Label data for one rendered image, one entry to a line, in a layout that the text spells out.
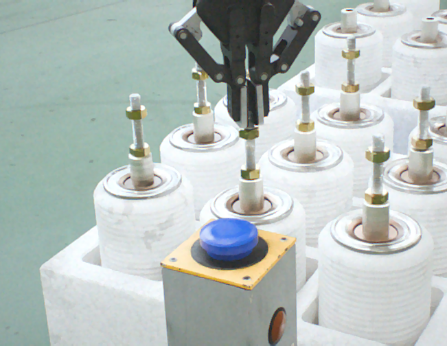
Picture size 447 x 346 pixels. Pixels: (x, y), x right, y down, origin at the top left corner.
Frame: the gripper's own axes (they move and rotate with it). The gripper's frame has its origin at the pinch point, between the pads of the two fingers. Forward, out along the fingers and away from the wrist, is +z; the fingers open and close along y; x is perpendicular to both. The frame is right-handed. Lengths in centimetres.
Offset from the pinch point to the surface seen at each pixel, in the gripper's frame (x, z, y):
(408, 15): 51, 10, 42
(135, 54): 127, 35, 14
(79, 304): 5.5, 20.1, -16.0
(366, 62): 41, 13, 31
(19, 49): 142, 35, -11
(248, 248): -19.1, 2.7, -6.5
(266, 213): -2.2, 9.7, 0.6
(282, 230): -4.4, 10.5, 1.3
